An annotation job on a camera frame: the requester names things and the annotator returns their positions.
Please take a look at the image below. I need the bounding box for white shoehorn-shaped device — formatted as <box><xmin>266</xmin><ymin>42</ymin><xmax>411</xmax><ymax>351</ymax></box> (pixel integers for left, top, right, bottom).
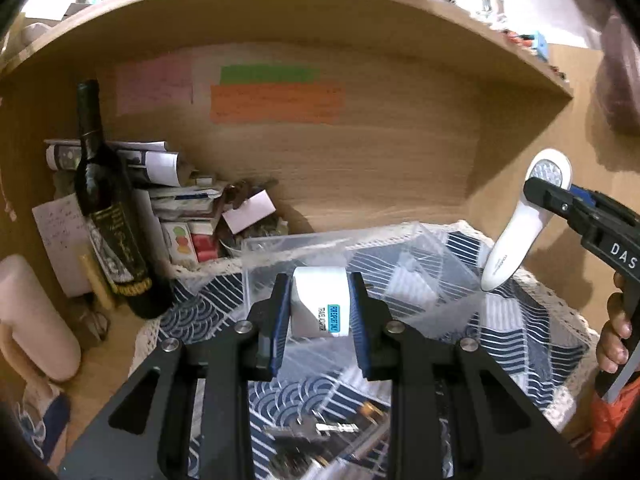
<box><xmin>480</xmin><ymin>148</ymin><xmax>573</xmax><ymax>292</ymax></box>

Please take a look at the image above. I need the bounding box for white charger cube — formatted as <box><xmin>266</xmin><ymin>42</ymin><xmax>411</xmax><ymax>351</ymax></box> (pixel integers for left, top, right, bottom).
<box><xmin>291</xmin><ymin>266</ymin><xmax>350</xmax><ymax>338</ymax></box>

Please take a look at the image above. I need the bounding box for silver metal tube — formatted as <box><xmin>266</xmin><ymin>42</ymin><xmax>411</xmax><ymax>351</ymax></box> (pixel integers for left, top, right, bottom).
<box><xmin>309</xmin><ymin>398</ymin><xmax>396</xmax><ymax>480</ymax></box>

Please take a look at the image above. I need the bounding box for person's right hand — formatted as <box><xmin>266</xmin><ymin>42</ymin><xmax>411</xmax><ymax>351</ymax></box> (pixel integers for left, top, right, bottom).
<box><xmin>596</xmin><ymin>273</ymin><xmax>632</xmax><ymax>374</ymax></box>

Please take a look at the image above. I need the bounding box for blue patterned lace tablecloth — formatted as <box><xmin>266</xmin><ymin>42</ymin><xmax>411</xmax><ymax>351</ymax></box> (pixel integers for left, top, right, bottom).
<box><xmin>128</xmin><ymin>219</ymin><xmax>601</xmax><ymax>480</ymax></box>

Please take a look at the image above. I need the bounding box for clear plastic storage box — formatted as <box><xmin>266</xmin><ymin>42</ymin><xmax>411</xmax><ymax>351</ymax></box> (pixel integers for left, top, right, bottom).
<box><xmin>240</xmin><ymin>220</ymin><xmax>497</xmax><ymax>351</ymax></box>

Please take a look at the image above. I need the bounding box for red small box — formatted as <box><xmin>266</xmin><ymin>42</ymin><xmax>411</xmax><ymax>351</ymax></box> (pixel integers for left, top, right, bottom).
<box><xmin>188</xmin><ymin>221</ymin><xmax>219</xmax><ymax>263</ymax></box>

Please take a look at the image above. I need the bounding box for white card box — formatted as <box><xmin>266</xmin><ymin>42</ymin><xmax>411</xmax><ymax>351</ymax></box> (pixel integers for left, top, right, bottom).
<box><xmin>222</xmin><ymin>191</ymin><xmax>276</xmax><ymax>234</ymax></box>

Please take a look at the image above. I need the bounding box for traffic light card box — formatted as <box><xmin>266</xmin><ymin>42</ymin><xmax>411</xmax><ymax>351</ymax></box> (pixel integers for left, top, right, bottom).
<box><xmin>160</xmin><ymin>221</ymin><xmax>198</xmax><ymax>269</ymax></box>

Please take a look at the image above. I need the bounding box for black gold-banded cylinder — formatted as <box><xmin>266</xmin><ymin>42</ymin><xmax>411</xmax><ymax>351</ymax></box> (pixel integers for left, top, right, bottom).
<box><xmin>259</xmin><ymin>408</ymin><xmax>381</xmax><ymax>470</ymax></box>

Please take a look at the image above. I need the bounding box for wooden stick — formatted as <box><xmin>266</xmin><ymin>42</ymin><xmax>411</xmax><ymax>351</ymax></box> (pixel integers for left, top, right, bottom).
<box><xmin>78</xmin><ymin>252</ymin><xmax>117</xmax><ymax>310</ymax></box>

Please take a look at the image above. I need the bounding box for dark wine bottle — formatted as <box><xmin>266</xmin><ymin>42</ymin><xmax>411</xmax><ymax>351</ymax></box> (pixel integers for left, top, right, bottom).
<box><xmin>74</xmin><ymin>79</ymin><xmax>172</xmax><ymax>320</ymax></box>

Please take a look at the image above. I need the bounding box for orange sticky note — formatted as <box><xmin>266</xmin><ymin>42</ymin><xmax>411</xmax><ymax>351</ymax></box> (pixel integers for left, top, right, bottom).
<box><xmin>209</xmin><ymin>82</ymin><xmax>344</xmax><ymax>125</ymax></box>

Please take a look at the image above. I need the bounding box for white handwritten note paper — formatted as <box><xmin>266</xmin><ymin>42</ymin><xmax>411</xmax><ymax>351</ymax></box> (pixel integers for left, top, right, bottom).
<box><xmin>32</xmin><ymin>194</ymin><xmax>92</xmax><ymax>298</ymax></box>

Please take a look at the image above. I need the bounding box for pink ceramic mug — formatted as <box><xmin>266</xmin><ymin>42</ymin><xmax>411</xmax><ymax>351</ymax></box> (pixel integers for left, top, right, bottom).
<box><xmin>1</xmin><ymin>255</ymin><xmax>81</xmax><ymax>382</ymax></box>

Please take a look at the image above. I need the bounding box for green sticky note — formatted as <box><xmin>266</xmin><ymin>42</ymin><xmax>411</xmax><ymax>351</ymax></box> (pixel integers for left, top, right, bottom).
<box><xmin>219</xmin><ymin>64</ymin><xmax>319</xmax><ymax>84</ymax></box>

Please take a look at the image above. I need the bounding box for pink sticky note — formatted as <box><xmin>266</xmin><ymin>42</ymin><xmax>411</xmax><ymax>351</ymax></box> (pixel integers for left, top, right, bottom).
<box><xmin>115</xmin><ymin>52</ymin><xmax>193</xmax><ymax>116</ymax></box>

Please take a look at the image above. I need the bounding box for wooden shelf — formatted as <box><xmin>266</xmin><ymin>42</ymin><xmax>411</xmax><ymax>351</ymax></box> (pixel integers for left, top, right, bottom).
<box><xmin>1</xmin><ymin>0</ymin><xmax>573</xmax><ymax>99</ymax></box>

